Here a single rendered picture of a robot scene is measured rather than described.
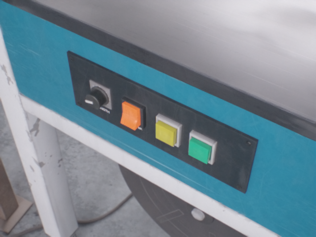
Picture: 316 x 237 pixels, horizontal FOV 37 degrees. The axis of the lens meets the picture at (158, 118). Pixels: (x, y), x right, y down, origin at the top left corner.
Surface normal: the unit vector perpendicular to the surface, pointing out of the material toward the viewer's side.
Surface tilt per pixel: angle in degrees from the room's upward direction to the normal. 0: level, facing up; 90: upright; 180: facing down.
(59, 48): 90
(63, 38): 90
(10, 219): 0
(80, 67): 90
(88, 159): 0
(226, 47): 0
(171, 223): 90
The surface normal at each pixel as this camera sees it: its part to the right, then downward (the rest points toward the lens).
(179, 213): -0.57, 0.59
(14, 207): 0.89, 0.33
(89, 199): 0.00, -0.70
